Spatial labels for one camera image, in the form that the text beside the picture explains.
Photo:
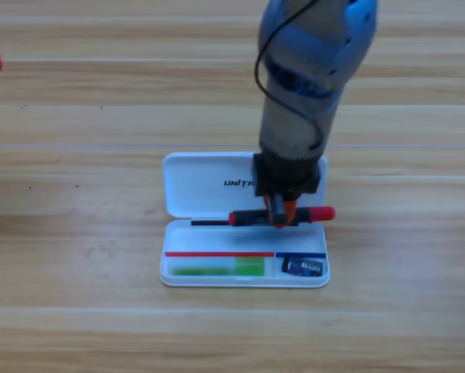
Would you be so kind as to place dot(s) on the dark blue sleeved eraser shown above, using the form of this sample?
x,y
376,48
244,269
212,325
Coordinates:
x,y
302,267

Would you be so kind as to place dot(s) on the red black marker pen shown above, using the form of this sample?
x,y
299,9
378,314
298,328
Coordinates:
x,y
318,213

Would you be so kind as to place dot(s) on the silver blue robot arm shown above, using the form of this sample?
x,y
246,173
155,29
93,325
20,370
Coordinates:
x,y
306,77

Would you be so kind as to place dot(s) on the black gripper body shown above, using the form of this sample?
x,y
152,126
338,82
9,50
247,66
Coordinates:
x,y
287,176

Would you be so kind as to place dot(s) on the white Unitree pencil case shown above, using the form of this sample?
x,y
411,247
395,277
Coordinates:
x,y
201,194

